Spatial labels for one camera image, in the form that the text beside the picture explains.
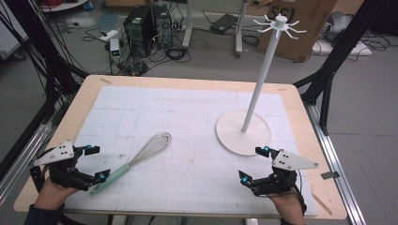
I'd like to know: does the grey rounded device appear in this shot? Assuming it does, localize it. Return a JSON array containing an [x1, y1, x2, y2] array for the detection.
[[321, 11, 354, 43]]

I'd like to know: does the whisk with mint green handle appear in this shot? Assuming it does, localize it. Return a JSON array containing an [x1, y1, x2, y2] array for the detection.
[[90, 131, 173, 195]]

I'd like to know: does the coiled black cable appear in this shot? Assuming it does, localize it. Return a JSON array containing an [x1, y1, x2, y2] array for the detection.
[[164, 46, 192, 64]]

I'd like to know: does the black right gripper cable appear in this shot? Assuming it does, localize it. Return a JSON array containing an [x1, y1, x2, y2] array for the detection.
[[292, 170, 308, 216]]

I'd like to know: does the white power strip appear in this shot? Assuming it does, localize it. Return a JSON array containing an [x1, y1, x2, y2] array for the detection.
[[99, 29, 120, 43]]

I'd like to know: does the white flat board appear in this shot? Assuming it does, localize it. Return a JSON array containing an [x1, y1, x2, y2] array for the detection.
[[311, 39, 374, 57]]

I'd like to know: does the black flat case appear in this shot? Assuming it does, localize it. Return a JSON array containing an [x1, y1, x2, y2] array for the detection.
[[209, 12, 239, 35]]

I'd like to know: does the person's left hand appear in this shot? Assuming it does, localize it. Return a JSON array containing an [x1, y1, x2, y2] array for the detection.
[[33, 177, 80, 211]]

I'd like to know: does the grey tape piece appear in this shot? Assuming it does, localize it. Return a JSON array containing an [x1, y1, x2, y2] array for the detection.
[[320, 171, 341, 181]]

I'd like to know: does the white utensil stand with hooks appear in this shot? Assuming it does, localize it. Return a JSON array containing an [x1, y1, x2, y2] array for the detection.
[[215, 13, 309, 158]]

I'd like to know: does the white grid mat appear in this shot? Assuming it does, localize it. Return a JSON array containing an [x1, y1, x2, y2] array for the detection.
[[64, 85, 319, 218]]

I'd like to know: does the black metal frame with cables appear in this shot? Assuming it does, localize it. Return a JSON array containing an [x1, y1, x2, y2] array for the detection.
[[0, 0, 90, 126]]

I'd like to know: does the white device with green display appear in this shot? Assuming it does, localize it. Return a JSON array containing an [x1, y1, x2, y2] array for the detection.
[[109, 37, 122, 64]]

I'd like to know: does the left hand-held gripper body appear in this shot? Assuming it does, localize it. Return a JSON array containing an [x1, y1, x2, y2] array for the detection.
[[29, 140, 96, 192]]

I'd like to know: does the aluminium rail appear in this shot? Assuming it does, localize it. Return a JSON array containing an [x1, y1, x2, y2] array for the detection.
[[304, 100, 367, 225], [0, 121, 53, 204]]

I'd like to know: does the person's right hand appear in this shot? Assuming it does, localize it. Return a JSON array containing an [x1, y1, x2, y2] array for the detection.
[[267, 189, 307, 225]]

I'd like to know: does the wooden strip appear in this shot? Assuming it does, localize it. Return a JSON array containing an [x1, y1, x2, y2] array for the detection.
[[312, 193, 333, 217]]

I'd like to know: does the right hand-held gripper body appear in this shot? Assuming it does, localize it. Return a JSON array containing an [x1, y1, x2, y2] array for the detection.
[[249, 148, 320, 198]]

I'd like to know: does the narrow black computer tower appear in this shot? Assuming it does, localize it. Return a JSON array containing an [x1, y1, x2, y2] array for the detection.
[[152, 4, 174, 50]]

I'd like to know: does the white metal stand leg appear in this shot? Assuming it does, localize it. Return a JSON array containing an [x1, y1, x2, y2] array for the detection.
[[181, 0, 193, 49], [235, 0, 249, 59]]

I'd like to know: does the large black computer tower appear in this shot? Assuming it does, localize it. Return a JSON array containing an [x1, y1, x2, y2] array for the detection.
[[123, 5, 158, 59]]

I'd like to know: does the brown cardboard box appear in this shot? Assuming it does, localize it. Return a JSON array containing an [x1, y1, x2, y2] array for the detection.
[[256, 0, 339, 62]]

